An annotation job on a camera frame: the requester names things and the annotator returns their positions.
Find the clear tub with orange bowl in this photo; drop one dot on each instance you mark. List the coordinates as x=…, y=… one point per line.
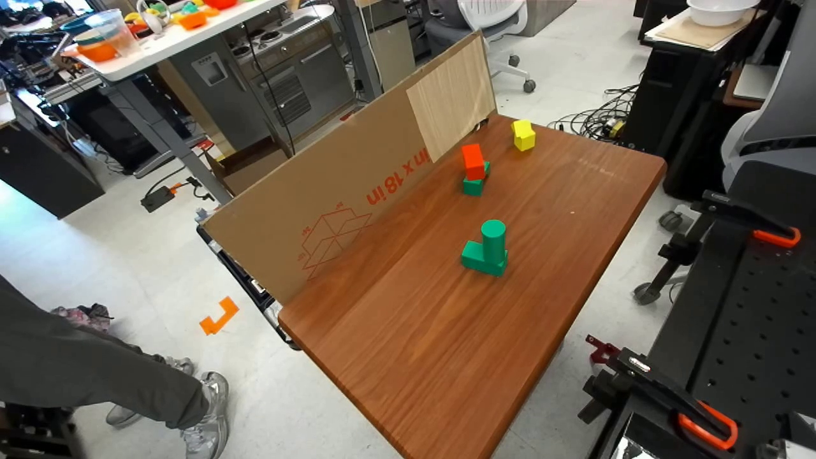
x=102, y=40

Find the white work table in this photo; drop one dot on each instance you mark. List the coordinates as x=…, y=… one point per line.
x=169, y=41

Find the black power adapter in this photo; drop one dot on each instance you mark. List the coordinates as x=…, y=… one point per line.
x=158, y=198

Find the orange block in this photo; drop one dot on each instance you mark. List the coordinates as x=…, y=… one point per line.
x=472, y=160

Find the brown cardboard panel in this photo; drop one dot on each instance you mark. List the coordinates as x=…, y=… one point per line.
x=321, y=199

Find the grey padded chair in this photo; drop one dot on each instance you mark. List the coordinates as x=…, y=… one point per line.
x=779, y=118

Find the black side cabinet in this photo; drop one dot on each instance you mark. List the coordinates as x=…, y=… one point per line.
x=683, y=94

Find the black table frame rail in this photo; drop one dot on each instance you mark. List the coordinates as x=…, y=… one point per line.
x=246, y=282

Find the small green block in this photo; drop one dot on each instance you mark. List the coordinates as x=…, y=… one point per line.
x=472, y=188

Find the green rectangular block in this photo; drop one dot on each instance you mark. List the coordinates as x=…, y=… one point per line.
x=474, y=257

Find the yellow cube block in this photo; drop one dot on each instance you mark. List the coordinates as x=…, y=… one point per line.
x=526, y=143
x=523, y=129

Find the person leg grey trousers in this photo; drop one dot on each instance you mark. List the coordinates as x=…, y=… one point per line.
x=85, y=361

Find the black perforated bench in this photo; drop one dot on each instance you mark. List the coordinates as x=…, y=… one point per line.
x=748, y=340

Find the light plywood board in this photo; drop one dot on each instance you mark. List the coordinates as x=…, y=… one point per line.
x=450, y=99

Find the white bowl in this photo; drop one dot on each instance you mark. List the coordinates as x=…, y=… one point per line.
x=719, y=11

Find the white office chair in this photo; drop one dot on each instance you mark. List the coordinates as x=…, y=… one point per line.
x=498, y=27

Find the green cylinder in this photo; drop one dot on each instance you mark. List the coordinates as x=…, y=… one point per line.
x=493, y=241

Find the orange bowl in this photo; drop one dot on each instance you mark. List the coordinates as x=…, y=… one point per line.
x=195, y=18

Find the grey metal cabinet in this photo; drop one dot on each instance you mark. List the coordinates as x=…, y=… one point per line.
x=293, y=78

